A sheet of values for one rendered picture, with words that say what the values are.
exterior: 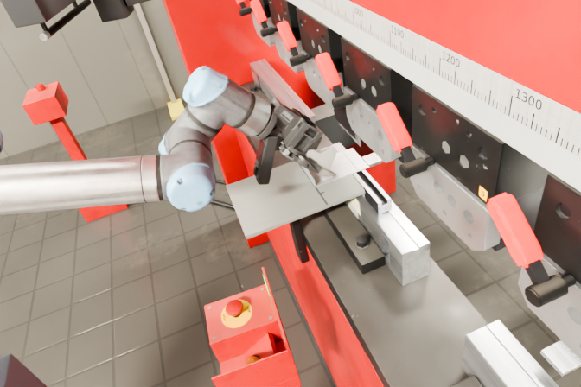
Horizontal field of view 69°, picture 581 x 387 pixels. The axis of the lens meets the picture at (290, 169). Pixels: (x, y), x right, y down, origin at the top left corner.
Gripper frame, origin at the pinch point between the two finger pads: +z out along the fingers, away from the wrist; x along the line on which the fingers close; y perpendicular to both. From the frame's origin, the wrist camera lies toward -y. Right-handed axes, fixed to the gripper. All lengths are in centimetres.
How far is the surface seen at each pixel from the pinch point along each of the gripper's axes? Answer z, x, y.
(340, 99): -20.1, -16.7, 15.5
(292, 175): -3.6, 2.4, -5.8
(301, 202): -4.6, -7.0, -7.0
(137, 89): 25, 278, -94
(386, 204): 6.0, -15.3, 4.0
